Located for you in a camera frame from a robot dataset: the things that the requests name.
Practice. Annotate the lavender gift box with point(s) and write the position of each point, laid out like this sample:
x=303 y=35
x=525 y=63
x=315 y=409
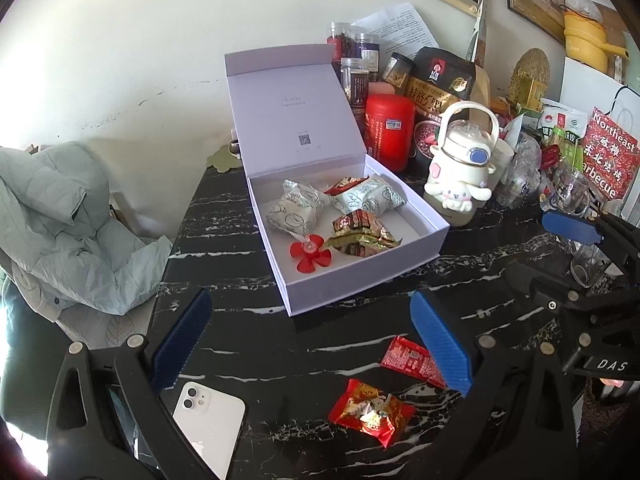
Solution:
x=280 y=100

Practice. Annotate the red plastic flower toy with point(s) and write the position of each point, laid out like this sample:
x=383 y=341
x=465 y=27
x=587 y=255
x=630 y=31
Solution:
x=307 y=262

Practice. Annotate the white paper roll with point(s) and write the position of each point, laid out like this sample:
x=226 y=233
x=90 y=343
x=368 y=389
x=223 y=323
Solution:
x=504 y=160

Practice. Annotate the white cartoon dog water bottle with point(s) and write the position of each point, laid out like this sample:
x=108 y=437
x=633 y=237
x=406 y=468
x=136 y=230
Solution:
x=460 y=170

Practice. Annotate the green yellow box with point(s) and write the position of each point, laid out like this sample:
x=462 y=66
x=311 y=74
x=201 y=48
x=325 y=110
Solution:
x=530 y=91

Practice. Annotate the red tin canister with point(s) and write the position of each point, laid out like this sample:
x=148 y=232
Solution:
x=390 y=135

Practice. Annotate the crumpled clear plastic bag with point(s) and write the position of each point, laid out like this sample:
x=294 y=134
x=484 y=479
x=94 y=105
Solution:
x=582 y=0

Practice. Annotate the light green puffer jacket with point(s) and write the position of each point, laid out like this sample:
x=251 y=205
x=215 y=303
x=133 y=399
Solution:
x=60 y=230

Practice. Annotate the red cartoon snack packet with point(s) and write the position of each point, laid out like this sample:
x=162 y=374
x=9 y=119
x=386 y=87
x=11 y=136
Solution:
x=405 y=357
x=345 y=185
x=370 y=407

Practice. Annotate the clear jar with dark contents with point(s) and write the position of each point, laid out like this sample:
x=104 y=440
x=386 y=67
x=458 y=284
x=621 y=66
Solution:
x=367 y=55
x=340 y=40
x=356 y=82

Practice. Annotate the clear glass mug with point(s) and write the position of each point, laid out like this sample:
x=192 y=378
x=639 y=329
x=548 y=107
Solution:
x=570 y=190

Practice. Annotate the brown kraft paper bag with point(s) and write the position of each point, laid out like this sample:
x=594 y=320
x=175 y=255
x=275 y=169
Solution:
x=482 y=87

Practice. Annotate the tall narrow printed box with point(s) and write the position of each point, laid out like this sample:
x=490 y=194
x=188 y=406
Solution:
x=479 y=35

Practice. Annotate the printed paper sheet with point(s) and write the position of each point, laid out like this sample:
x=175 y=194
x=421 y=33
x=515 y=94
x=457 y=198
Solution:
x=400 y=25

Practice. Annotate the black lidded jar of nuts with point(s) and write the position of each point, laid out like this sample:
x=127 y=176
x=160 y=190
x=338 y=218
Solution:
x=397 y=72

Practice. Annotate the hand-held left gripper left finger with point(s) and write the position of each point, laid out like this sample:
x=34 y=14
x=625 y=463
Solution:
x=182 y=337

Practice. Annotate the red printed paper bag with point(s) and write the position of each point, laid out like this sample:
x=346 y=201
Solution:
x=612 y=155

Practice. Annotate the white smartphone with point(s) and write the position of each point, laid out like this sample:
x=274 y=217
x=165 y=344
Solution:
x=215 y=420

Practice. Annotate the person's right hand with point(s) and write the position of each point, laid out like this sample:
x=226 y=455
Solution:
x=614 y=383

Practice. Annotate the olive flower shaped coaster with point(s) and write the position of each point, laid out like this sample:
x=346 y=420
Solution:
x=225 y=157

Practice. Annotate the black snack bag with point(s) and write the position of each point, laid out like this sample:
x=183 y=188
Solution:
x=440 y=85

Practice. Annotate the clear glass cup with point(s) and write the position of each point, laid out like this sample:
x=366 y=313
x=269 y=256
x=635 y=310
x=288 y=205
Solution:
x=587 y=265

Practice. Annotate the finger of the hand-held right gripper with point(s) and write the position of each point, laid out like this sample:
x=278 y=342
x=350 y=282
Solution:
x=552 y=302
x=570 y=225

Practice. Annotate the green white snack bag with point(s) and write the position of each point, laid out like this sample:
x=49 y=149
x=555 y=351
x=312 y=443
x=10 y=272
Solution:
x=562 y=127

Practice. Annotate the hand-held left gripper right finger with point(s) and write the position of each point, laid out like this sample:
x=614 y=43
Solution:
x=440 y=340

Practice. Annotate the yellow pot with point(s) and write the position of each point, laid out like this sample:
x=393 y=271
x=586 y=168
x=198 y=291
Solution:
x=585 y=42

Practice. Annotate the brown nut snack packet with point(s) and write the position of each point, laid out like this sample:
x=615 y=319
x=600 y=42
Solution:
x=352 y=222

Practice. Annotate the white patterned snack packet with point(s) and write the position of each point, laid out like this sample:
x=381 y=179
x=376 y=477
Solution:
x=370 y=195
x=295 y=207

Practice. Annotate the green gold snack packet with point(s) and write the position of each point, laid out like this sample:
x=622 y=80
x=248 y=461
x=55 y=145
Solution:
x=370 y=245

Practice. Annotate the woven straw trivet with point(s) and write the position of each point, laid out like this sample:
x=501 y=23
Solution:
x=532 y=62

